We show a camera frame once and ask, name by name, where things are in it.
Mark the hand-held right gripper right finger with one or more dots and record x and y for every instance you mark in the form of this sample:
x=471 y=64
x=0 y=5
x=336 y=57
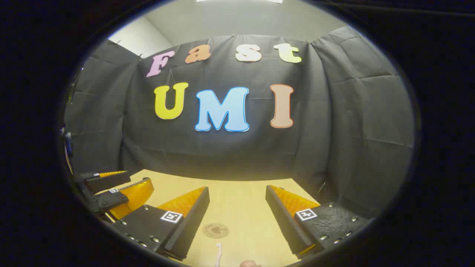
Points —
x=284 y=222

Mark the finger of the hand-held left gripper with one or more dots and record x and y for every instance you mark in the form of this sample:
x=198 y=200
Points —
x=107 y=180
x=111 y=199

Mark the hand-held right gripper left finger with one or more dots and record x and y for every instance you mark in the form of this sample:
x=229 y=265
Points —
x=187 y=226

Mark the round wooden coaster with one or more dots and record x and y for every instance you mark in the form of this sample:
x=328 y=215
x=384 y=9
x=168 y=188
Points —
x=215 y=230

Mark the pink white toothbrush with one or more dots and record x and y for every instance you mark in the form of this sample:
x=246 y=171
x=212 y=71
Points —
x=218 y=256

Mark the light wooden desktop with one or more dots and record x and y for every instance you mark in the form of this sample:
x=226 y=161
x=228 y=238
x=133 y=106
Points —
x=237 y=207

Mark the black backdrop cloth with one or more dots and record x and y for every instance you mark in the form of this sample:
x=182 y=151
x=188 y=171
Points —
x=230 y=152

